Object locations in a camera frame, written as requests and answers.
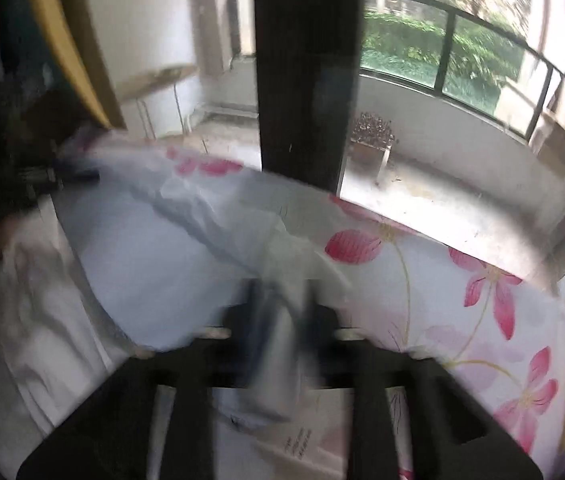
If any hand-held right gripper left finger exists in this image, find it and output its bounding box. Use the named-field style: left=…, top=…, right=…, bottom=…
left=15, top=279, right=269, bottom=480

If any teal curtain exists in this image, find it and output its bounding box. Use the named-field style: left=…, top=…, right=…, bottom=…
left=0, top=0, right=70, bottom=83

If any black window frame pillar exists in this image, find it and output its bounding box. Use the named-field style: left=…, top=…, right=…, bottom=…
left=251, top=0, right=367, bottom=198

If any floral bed sheet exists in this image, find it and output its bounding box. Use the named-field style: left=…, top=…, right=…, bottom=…
left=162, top=145, right=565, bottom=480

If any wooden balcony table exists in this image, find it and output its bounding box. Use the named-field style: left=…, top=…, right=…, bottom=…
left=116, top=62, right=199, bottom=142

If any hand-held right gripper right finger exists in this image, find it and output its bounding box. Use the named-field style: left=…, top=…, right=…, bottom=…
left=301, top=284, right=544, bottom=480

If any white zip jacket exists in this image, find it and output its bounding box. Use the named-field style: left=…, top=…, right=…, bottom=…
left=0, top=127, right=353, bottom=480

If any yellow curtain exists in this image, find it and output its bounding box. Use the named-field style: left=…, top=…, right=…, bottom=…
left=26, top=0, right=126, bottom=130

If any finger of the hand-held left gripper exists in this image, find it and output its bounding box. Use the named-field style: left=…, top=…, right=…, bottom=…
left=57, top=166, right=102, bottom=185

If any potted plant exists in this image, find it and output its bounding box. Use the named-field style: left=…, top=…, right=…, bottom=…
left=349, top=111, right=399, bottom=185

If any balcony railing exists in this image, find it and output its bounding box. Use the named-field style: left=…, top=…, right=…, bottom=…
left=362, top=0, right=565, bottom=143

